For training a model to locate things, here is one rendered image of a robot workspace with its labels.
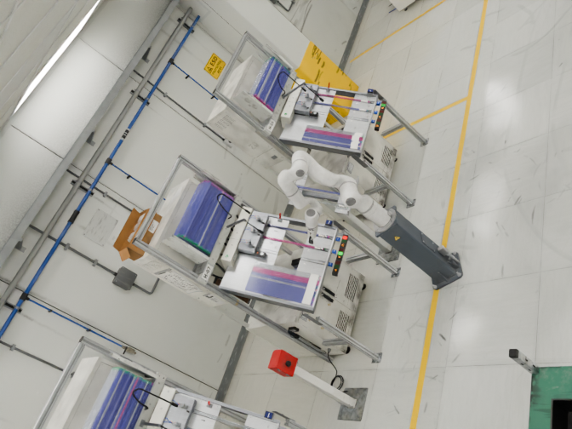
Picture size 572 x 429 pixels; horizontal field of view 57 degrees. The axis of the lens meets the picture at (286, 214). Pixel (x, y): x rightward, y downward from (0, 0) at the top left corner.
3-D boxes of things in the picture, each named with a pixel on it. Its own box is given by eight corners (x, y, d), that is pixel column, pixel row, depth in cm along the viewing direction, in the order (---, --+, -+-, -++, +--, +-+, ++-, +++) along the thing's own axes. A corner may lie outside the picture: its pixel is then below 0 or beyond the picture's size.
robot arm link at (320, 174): (351, 205, 346) (349, 191, 359) (363, 193, 340) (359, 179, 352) (288, 170, 329) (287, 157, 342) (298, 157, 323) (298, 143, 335)
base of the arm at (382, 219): (394, 204, 362) (377, 189, 354) (397, 223, 348) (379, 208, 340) (373, 218, 372) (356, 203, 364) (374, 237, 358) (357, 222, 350)
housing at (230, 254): (255, 218, 420) (253, 208, 408) (234, 271, 394) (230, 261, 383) (246, 216, 422) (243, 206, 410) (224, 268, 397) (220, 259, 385)
